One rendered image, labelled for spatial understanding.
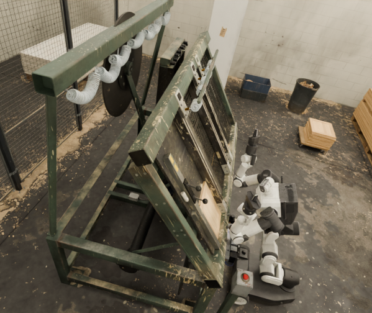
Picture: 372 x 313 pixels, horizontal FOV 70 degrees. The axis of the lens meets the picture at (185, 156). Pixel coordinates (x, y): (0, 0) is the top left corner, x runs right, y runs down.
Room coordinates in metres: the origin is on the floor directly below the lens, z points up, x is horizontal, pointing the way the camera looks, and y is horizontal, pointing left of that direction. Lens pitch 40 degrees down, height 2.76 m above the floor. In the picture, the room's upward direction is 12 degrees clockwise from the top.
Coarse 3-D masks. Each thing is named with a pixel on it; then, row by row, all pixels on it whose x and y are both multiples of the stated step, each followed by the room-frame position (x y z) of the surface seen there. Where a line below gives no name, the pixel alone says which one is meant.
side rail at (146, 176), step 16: (144, 176) 0.96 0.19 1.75; (144, 192) 0.96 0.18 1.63; (160, 192) 0.95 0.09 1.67; (160, 208) 0.95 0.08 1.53; (176, 208) 0.98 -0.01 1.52; (176, 224) 0.94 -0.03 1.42; (176, 240) 0.94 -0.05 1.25; (192, 240) 0.93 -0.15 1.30; (192, 256) 0.93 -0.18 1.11; (208, 256) 0.98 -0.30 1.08; (208, 272) 0.92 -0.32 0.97
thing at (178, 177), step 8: (168, 160) 1.20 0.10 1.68; (168, 168) 1.20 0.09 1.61; (176, 176) 1.19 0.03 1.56; (184, 192) 1.19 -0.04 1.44; (192, 200) 1.19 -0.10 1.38; (192, 208) 1.18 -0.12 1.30; (200, 208) 1.22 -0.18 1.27; (200, 216) 1.18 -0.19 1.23; (208, 224) 1.21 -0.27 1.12; (208, 232) 1.17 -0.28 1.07; (216, 240) 1.19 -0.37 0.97; (216, 248) 1.16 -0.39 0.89
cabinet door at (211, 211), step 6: (204, 186) 1.48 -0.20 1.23; (204, 192) 1.44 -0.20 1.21; (210, 192) 1.52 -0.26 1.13; (210, 198) 1.47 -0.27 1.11; (204, 204) 1.35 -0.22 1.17; (210, 204) 1.43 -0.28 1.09; (216, 204) 1.52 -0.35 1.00; (204, 210) 1.30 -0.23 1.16; (210, 210) 1.38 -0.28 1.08; (216, 210) 1.47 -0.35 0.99; (210, 216) 1.33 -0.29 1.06; (216, 216) 1.42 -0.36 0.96; (210, 222) 1.28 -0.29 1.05; (216, 222) 1.37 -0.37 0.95; (216, 228) 1.32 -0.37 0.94; (216, 234) 1.27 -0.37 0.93
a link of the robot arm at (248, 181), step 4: (248, 176) 1.73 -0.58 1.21; (252, 176) 1.70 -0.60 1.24; (256, 176) 1.68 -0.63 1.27; (236, 180) 1.70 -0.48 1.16; (244, 180) 1.70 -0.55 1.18; (248, 180) 1.69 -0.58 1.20; (252, 180) 1.67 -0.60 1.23; (256, 180) 1.66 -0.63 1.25; (236, 184) 1.69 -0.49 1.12; (240, 184) 1.68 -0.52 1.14; (244, 184) 1.67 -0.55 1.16; (248, 184) 1.67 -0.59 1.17; (252, 184) 1.67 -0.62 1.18; (256, 184) 1.66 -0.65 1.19
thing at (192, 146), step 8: (176, 96) 1.56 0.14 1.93; (184, 104) 1.62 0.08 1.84; (200, 104) 1.60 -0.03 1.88; (176, 112) 1.56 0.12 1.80; (184, 112) 1.56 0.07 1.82; (176, 120) 1.56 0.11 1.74; (184, 120) 1.60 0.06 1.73; (184, 128) 1.56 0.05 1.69; (184, 136) 1.56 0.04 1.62; (192, 136) 1.59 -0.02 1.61; (192, 144) 1.55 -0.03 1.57; (192, 152) 1.55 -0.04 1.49; (200, 152) 1.59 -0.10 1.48; (200, 160) 1.55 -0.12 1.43; (200, 168) 1.55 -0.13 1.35; (208, 168) 1.58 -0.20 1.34; (208, 176) 1.54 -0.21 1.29; (208, 184) 1.54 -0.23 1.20; (216, 184) 1.58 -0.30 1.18; (216, 192) 1.53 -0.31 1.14; (216, 200) 1.53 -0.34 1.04; (224, 208) 1.52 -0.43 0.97
